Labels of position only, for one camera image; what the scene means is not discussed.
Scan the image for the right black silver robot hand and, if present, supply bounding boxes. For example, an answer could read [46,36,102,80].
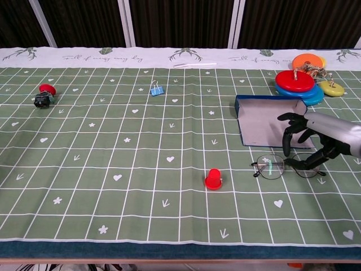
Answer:
[277,112,361,172]

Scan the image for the dark blue under cloth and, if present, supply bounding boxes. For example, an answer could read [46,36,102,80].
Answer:
[0,239,361,260]

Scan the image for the small red plastic cap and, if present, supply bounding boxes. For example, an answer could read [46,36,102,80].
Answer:
[204,168,224,191]

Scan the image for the orange wooden disc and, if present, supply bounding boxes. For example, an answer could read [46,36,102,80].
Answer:
[292,53,324,71]

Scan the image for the small yellow-green wooden disc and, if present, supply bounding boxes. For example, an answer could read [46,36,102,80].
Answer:
[319,80,345,98]

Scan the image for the green grid tablecloth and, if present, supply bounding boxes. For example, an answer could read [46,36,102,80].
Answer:
[0,46,361,245]

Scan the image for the blue grey-lined glasses case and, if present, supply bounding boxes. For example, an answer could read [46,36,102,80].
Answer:
[234,94,316,149]

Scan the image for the white plastic strip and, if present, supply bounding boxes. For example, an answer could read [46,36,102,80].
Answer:
[173,62,217,69]

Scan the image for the red mushroom emergency stop switch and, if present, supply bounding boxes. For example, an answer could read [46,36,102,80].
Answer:
[33,84,56,109]

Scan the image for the black wire-frame eyeglasses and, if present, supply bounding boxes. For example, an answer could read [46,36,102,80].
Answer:
[250,154,327,181]

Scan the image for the blue binder clip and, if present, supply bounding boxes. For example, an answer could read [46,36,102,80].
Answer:
[150,80,165,97]

